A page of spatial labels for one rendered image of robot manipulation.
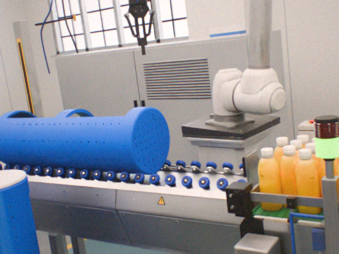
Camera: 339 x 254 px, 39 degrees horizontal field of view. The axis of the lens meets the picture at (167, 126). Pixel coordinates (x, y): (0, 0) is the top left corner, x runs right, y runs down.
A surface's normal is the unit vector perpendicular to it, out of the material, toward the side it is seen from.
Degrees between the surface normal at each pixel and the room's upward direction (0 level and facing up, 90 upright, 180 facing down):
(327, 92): 90
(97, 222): 110
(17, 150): 99
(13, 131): 62
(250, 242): 0
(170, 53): 90
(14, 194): 90
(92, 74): 90
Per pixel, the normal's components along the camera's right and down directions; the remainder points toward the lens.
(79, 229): -0.46, 0.54
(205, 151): -0.64, 0.22
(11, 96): 0.76, 0.03
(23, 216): 0.89, -0.03
